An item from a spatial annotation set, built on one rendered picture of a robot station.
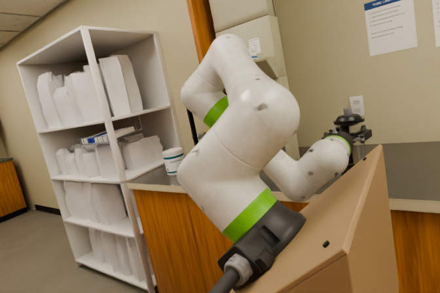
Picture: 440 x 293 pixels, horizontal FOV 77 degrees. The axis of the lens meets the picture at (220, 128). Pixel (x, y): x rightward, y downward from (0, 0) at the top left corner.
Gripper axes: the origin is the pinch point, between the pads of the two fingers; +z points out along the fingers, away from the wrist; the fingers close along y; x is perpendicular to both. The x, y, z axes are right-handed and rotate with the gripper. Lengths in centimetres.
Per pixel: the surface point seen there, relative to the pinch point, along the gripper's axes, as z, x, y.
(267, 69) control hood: 10.0, -29.9, 34.4
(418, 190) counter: -4.6, 21.3, -19.9
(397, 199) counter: -12.3, 21.4, -14.3
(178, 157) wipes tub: 6, 12, 101
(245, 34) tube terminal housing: 17, -50, 47
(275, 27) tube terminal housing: 23, -50, 33
